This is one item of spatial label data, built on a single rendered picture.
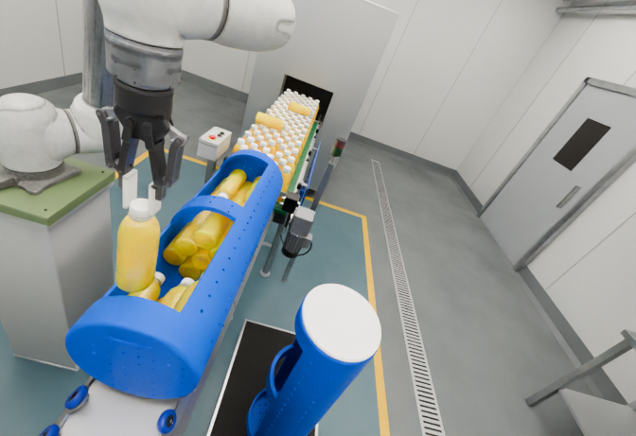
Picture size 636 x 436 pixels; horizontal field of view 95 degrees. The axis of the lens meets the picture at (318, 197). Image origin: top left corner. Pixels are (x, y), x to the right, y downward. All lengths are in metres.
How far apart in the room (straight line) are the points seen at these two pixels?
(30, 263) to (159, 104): 1.09
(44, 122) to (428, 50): 5.13
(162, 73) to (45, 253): 1.04
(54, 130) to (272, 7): 0.90
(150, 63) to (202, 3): 0.10
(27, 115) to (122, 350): 0.77
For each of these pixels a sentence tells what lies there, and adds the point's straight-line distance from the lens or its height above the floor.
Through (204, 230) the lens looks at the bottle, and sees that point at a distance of 0.92.
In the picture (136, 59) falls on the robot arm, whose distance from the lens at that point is 0.46.
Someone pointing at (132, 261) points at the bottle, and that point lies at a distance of 0.67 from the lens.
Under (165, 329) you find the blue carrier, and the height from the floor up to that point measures 1.22.
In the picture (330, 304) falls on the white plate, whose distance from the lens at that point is 1.05.
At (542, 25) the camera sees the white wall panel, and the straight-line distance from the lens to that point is 6.19.
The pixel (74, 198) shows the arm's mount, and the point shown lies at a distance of 1.29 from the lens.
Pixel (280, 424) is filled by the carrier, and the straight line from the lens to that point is 1.41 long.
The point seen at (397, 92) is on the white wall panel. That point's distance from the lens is 5.60.
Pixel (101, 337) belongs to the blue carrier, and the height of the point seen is 1.17.
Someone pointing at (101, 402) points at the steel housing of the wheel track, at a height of 0.93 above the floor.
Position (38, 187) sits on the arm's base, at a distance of 1.32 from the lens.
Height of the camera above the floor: 1.82
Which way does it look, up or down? 31 degrees down
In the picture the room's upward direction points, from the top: 22 degrees clockwise
